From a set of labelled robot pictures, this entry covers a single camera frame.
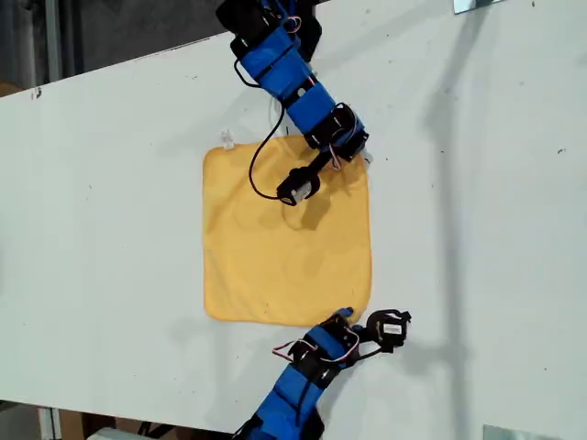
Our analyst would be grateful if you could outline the yellow square towel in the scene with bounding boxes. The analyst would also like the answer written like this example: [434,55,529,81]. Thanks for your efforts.
[203,130,372,327]

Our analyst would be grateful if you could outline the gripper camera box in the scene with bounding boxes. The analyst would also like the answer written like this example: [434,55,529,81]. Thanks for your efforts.
[276,165,321,207]
[364,309,413,354]

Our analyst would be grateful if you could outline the grey metal post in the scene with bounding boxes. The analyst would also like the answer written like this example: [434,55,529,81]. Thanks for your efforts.
[44,0,63,86]

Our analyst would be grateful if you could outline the white box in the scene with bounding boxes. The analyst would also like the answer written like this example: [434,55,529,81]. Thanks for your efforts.
[86,426,138,440]

